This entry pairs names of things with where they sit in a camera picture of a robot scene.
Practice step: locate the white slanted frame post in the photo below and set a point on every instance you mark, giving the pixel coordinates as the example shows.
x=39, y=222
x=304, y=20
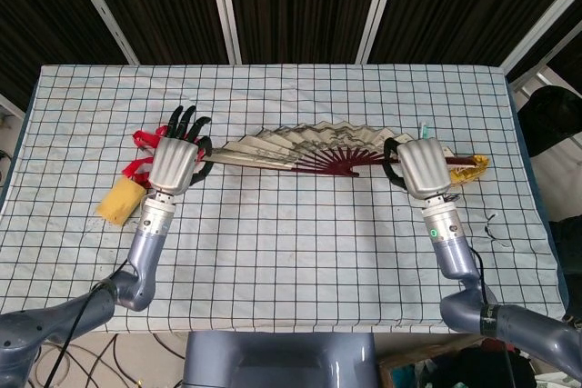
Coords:
x=100, y=6

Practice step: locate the paper folding fan red ribs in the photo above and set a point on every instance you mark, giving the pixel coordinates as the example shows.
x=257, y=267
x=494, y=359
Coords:
x=309, y=142

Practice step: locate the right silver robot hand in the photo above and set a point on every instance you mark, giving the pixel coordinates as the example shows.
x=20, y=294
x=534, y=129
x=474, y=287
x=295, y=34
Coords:
x=425, y=167

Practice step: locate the brown cardboard box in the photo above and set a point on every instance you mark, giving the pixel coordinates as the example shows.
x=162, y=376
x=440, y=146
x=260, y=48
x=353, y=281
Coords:
x=409, y=358

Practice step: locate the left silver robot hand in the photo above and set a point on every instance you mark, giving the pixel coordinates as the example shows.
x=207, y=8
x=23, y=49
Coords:
x=173, y=165

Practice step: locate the gold snack packet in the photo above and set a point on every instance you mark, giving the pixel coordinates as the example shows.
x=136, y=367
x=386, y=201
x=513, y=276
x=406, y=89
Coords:
x=473, y=170

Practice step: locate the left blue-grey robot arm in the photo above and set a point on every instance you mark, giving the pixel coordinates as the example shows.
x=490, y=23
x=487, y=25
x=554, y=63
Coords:
x=145, y=256

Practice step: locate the white double frame post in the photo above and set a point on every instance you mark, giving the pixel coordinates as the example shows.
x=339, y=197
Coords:
x=223, y=6

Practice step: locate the light blue checkered tablecloth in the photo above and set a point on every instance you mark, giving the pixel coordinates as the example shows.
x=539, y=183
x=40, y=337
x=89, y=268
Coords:
x=295, y=247

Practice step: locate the yellow sponge green backing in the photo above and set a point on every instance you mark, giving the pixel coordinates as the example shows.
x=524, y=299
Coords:
x=120, y=201

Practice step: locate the blue-grey robot torso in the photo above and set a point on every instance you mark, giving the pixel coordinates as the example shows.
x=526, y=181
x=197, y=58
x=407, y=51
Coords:
x=282, y=361

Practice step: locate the black chair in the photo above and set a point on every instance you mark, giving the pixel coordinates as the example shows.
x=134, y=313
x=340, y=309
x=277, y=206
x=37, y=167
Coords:
x=552, y=120

